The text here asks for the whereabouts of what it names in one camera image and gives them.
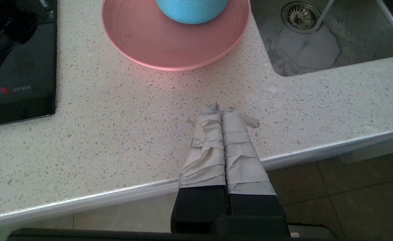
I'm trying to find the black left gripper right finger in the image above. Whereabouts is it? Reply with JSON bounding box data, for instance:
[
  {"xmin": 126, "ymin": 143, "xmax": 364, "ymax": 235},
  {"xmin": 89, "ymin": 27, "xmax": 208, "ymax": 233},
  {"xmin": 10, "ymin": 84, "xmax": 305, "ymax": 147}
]
[{"xmin": 221, "ymin": 108, "xmax": 288, "ymax": 219}]

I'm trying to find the pink plate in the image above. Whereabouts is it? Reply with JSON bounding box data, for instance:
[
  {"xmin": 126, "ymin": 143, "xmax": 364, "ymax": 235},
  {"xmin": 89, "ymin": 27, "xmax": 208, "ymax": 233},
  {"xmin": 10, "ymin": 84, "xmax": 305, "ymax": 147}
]
[{"xmin": 101, "ymin": 0, "xmax": 252, "ymax": 72}]

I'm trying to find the round metal drain strainer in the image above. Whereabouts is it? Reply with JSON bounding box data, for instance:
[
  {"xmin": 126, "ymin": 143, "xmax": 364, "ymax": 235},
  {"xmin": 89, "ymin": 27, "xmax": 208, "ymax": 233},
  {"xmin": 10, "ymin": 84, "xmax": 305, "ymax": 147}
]
[{"xmin": 281, "ymin": 1, "xmax": 322, "ymax": 34}]

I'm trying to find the stainless steel sink basin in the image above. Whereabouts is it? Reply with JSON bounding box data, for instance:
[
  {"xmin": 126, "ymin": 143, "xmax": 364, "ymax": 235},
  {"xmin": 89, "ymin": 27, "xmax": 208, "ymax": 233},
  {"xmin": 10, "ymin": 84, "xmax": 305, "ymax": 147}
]
[{"xmin": 250, "ymin": 0, "xmax": 393, "ymax": 77}]

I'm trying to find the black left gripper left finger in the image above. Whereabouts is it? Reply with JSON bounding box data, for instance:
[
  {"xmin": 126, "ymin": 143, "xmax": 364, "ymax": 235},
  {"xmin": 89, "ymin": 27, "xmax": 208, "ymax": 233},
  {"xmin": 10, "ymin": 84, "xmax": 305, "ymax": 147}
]
[{"xmin": 171, "ymin": 103, "xmax": 231, "ymax": 234}]

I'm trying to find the teal bowl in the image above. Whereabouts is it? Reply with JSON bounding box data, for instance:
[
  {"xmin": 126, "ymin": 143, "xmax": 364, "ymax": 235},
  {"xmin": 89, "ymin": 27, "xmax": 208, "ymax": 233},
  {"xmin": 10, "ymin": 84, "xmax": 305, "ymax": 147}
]
[{"xmin": 155, "ymin": 0, "xmax": 230, "ymax": 25}]

